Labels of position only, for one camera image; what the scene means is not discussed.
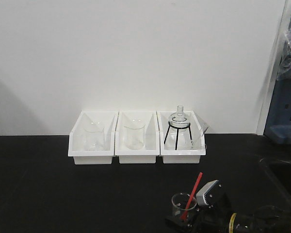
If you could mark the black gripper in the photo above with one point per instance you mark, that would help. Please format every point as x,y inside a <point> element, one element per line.
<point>214,218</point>

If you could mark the small clear glass beaker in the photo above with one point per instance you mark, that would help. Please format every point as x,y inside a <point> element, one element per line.
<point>179,205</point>

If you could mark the red plastic spoon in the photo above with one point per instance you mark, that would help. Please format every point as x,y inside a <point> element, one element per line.
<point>185,214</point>

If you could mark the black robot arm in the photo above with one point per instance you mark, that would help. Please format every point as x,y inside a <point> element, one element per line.
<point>266,219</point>

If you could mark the clear beaker in middle bin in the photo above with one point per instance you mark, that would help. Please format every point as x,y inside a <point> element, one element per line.
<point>134,134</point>

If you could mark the clear beaker in bin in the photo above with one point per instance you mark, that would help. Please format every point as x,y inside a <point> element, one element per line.
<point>134,134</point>
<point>94,136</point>

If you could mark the clear beaker in left bin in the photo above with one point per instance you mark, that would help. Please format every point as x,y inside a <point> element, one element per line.
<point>94,136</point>

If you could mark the right white storage bin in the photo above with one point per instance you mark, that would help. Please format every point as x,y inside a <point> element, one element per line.
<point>184,154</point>

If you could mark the white storage bin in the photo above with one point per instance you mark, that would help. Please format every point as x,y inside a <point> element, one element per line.
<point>184,154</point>
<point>151,149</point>
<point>76,142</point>

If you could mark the middle white storage bin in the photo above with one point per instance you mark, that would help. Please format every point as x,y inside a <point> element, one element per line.
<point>151,149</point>

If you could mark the clear glass funnel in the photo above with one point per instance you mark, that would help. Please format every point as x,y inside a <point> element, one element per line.
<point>196,143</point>

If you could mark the glass flask on tripod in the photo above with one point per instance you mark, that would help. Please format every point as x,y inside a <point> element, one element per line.
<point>179,112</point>

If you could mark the left white storage bin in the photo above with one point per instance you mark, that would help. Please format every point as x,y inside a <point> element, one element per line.
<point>76,142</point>

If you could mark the blue plastic crate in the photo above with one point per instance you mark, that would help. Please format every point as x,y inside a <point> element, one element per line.
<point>278,124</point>

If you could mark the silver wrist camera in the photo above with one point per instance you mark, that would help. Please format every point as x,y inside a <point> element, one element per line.
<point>210,193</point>

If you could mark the black wire tripod stand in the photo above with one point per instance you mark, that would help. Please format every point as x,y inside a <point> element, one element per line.
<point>178,123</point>

